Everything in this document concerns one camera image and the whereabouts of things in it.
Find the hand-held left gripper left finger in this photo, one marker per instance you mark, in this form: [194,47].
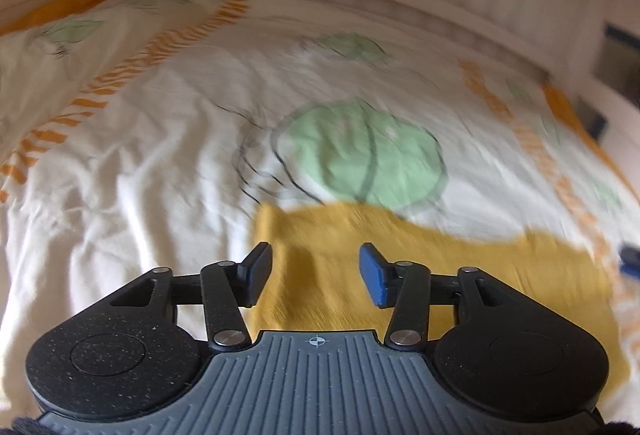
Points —
[256,272]

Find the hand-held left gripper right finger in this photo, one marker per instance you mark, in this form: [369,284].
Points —
[372,272]

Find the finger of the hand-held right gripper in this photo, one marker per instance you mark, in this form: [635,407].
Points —
[632,260]

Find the mustard yellow knit sweater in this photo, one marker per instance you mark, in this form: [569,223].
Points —
[320,255]

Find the leaf printed white duvet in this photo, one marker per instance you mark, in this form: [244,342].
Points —
[175,130]

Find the orange bed sheet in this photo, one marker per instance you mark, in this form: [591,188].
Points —
[55,7]

